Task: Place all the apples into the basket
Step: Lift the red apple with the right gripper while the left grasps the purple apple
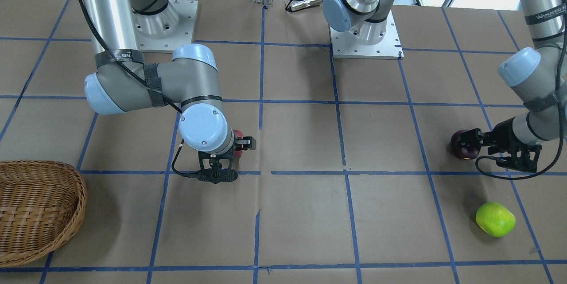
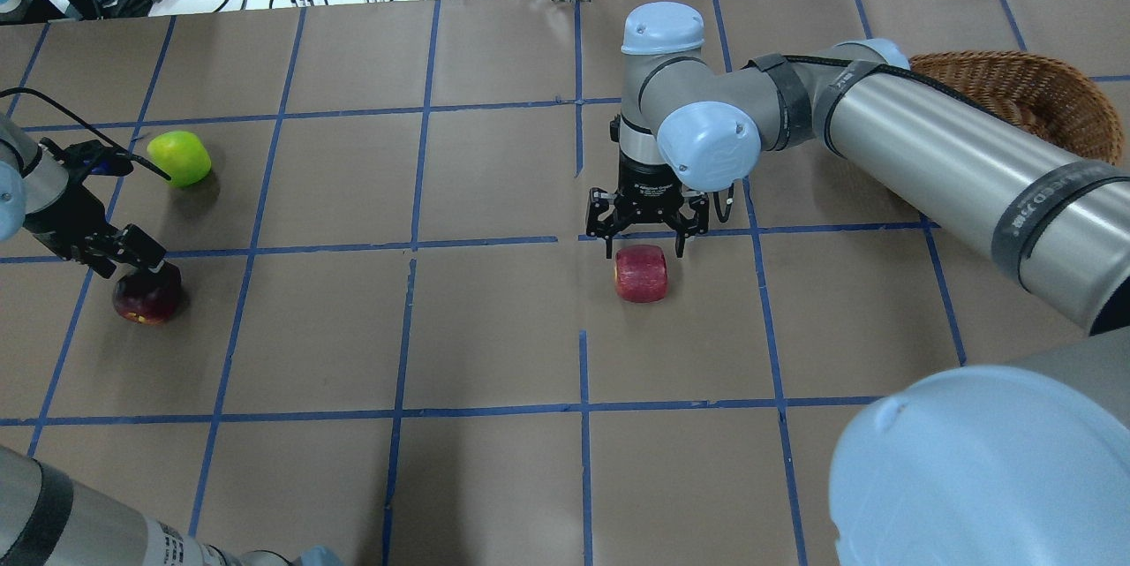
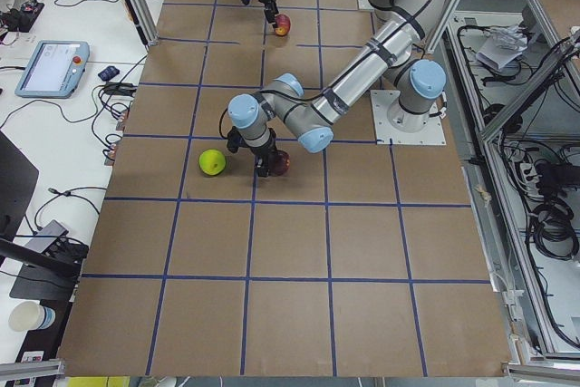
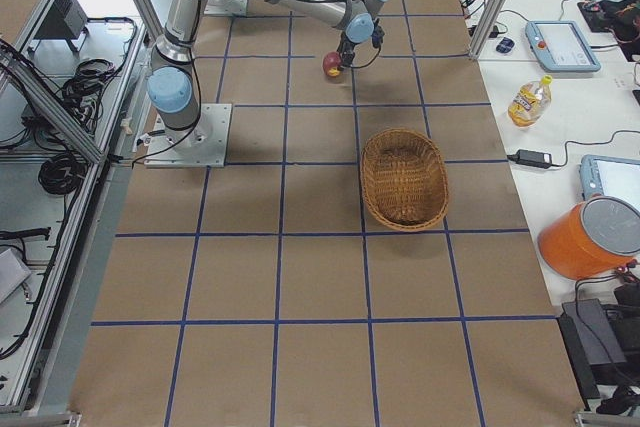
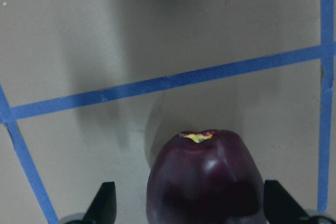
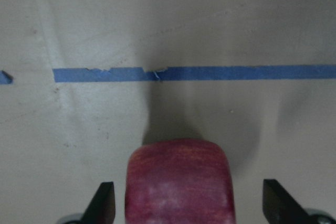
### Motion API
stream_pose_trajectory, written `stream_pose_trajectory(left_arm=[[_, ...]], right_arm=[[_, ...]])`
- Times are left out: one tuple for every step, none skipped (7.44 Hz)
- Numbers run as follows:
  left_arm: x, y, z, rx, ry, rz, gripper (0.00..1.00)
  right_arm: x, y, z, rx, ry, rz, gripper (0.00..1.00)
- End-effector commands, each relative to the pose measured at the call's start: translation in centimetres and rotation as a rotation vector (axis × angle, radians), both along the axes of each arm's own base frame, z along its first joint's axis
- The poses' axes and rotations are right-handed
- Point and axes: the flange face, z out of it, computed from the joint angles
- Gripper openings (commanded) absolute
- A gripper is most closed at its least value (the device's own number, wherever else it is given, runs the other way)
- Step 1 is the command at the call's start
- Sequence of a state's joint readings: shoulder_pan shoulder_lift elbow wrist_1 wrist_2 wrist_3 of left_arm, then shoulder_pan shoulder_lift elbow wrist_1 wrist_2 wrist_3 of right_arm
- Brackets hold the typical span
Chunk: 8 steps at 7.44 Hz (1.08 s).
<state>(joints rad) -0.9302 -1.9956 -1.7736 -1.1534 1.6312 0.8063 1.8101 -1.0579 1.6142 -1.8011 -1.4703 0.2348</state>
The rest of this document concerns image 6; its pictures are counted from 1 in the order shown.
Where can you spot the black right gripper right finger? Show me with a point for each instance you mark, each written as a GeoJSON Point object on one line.
{"type": "Point", "coordinates": [280, 207]}

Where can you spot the red yellow apple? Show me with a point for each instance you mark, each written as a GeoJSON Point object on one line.
{"type": "Point", "coordinates": [179, 181]}

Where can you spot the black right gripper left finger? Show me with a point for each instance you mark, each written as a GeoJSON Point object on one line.
{"type": "Point", "coordinates": [101, 209]}

